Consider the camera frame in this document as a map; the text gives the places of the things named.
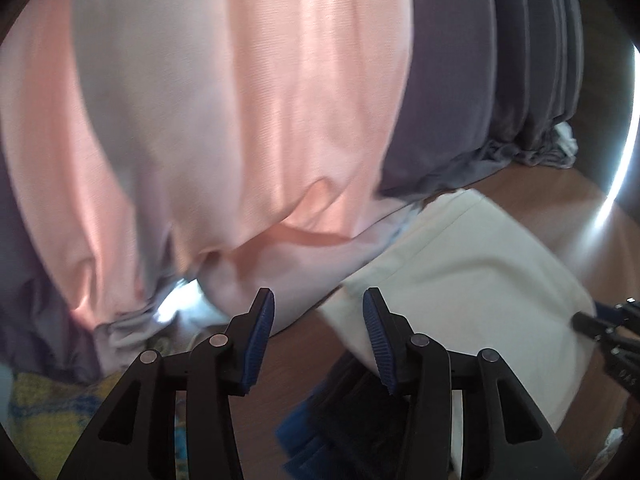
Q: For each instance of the yellow knitted cloth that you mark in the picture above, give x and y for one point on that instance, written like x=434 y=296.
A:
x=40 y=410

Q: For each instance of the small white cloth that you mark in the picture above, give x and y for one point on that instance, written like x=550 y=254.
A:
x=565 y=140

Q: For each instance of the white pants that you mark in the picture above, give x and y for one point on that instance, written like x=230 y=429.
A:
x=475 y=285

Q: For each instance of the pale blue cloth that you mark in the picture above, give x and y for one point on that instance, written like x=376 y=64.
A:
x=180 y=305

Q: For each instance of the dark cloth with blue edge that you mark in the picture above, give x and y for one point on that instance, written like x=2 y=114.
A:
x=350 y=420

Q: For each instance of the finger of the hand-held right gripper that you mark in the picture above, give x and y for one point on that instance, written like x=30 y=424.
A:
x=585 y=322
x=607 y=314

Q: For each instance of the pink and grey curtain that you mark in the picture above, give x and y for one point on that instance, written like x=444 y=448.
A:
x=300 y=110

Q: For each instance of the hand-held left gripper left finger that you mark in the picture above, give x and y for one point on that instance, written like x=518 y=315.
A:
x=260 y=340

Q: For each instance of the dark grey curtain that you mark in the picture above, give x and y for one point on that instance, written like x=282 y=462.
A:
x=450 y=110

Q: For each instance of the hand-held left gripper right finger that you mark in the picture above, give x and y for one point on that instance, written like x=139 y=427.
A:
x=377 y=345

